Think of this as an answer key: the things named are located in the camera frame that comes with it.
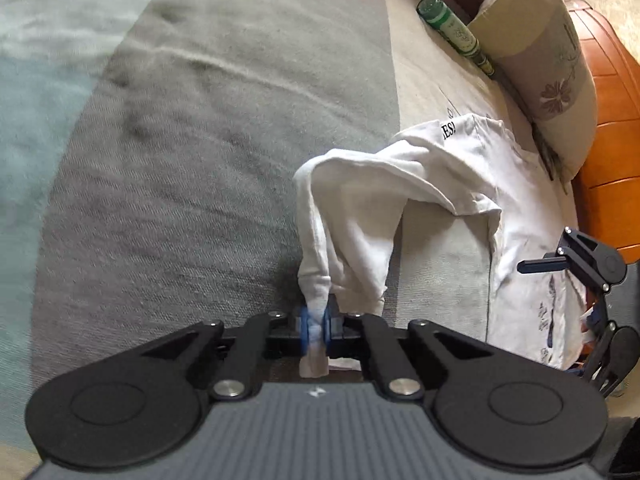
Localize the white printed t-shirt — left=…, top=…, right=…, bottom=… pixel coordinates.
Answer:
left=292, top=114, right=601, bottom=378

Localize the floral pillow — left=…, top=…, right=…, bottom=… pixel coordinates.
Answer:
left=467, top=0, right=599, bottom=196

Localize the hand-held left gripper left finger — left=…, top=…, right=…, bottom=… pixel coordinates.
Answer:
left=125, top=307, right=311, bottom=403

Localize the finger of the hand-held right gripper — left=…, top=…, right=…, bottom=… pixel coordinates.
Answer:
left=580, top=285, right=623, bottom=400
left=517, top=227, right=609, bottom=293

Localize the wooden headboard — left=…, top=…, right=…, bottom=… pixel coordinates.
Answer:
left=565, top=0, right=640, bottom=266

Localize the green glass bottle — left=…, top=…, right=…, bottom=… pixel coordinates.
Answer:
left=416, top=0, right=501, bottom=78

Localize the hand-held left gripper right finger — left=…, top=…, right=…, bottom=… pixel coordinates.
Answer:
left=321, top=307, right=518, bottom=403

